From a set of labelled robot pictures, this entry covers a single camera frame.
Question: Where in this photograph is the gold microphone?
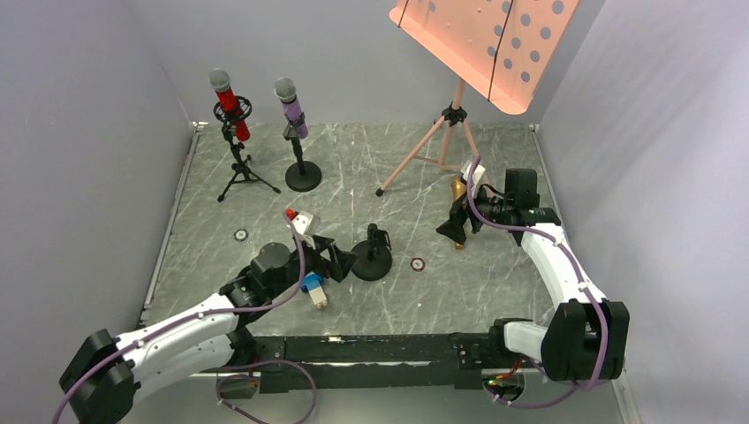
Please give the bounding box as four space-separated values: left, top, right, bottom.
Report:
450 175 466 249

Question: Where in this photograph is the black round-base clip mic stand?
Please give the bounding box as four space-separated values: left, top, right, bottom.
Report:
351 223 393 282

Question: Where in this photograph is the black round-base fork mic stand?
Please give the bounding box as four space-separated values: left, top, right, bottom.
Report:
283 113 322 193

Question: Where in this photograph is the black tripod shock mount stand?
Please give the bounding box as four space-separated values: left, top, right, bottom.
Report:
213 96 281 202

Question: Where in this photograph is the purple glitter microphone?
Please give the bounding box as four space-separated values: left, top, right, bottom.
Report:
274 78 308 139

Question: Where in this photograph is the red glitter microphone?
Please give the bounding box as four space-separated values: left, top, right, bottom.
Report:
208 68 250 142

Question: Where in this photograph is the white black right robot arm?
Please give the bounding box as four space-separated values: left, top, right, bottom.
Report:
436 162 630 384

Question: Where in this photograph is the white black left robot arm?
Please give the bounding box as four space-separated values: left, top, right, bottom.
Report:
59 236 358 423

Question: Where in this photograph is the pink music stand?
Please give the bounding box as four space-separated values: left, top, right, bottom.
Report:
375 0 580 196

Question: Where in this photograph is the blue white toy brick block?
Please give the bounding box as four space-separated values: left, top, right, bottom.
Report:
300 273 328 309

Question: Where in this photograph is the brown poker chip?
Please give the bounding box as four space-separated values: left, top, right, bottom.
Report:
410 257 425 272

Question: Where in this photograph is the black grey poker chip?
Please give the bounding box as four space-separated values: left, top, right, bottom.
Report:
233 229 248 242

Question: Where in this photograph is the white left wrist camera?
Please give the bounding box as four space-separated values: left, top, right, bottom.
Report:
285 208 321 237

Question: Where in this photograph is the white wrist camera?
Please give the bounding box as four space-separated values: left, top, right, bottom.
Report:
285 208 321 237
460 160 486 191

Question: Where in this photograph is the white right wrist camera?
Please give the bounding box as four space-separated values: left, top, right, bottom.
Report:
460 160 486 191

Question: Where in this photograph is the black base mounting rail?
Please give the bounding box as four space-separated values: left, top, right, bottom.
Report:
219 332 517 394

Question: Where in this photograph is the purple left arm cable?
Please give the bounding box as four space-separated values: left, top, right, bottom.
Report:
51 208 319 424

